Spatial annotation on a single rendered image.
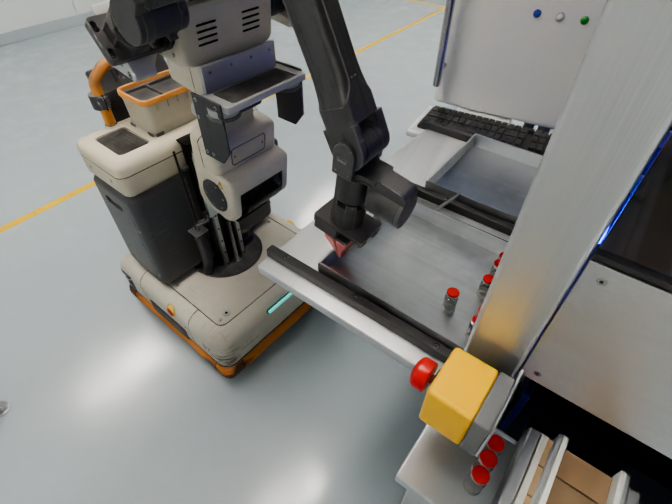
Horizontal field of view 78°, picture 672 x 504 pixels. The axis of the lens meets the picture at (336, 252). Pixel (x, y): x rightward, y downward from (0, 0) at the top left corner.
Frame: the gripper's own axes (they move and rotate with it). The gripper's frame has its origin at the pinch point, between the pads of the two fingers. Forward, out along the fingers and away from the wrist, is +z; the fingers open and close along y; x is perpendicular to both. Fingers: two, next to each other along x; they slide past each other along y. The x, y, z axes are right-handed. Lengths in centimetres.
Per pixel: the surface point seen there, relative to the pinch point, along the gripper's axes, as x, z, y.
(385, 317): -7.4, -1.8, 14.4
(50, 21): 147, 142, -477
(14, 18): 116, 133, -480
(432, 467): -22.1, -2.0, 31.4
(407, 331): -7.6, -2.4, 18.6
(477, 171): 43.4, 0.8, 8.1
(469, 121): 75, 8, -7
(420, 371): -18.8, -14.4, 24.0
